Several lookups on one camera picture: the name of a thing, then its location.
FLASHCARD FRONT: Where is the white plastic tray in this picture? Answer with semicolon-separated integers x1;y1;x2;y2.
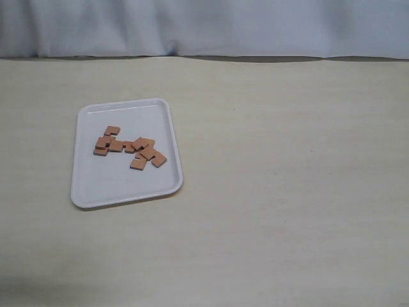
71;98;183;209

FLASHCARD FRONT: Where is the white backdrop cloth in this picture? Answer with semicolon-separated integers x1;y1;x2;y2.
1;1;408;59

